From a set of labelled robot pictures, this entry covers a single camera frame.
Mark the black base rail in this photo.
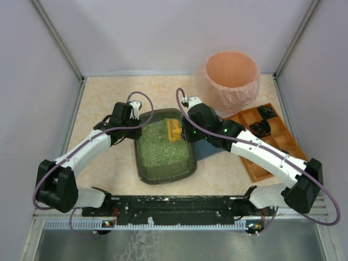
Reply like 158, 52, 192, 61
77, 195, 275, 234

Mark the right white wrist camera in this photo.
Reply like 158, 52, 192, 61
182, 96, 202, 110

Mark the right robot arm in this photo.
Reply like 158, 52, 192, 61
182, 98, 322, 214

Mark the black coiled cable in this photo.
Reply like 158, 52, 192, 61
257, 105, 278, 120
249, 119, 272, 136

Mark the orange compartment tray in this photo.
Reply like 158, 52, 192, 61
225, 102, 309, 183

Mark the black coiled cable middle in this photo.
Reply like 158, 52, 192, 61
249, 119, 272, 136

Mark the yellow litter scoop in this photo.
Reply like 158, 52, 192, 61
166, 119, 182, 143

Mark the dark grey litter box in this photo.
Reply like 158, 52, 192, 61
134, 108, 197, 185

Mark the blue folded cloth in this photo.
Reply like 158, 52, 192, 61
192, 139, 225, 161

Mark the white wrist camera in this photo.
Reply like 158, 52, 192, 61
127, 101, 142, 120
182, 96, 202, 110

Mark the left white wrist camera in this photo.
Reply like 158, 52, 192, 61
127, 101, 142, 120

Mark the black coiled cable far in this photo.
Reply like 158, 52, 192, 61
257, 105, 278, 120

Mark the bin with pink bag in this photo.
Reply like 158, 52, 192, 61
195, 51, 260, 119

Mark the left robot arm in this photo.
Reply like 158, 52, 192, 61
33, 101, 142, 213

